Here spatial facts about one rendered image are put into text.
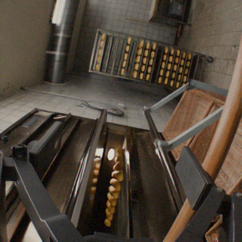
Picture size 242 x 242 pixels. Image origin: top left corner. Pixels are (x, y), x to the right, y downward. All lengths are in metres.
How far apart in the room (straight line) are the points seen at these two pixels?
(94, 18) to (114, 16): 0.51
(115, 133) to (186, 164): 1.68
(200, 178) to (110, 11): 5.27
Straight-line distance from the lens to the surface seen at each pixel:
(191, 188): 0.18
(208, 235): 0.94
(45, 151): 0.17
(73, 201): 0.72
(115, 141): 1.91
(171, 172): 0.55
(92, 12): 5.41
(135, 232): 0.86
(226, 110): 0.28
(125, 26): 5.28
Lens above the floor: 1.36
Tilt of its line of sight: 4 degrees down
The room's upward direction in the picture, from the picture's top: 79 degrees counter-clockwise
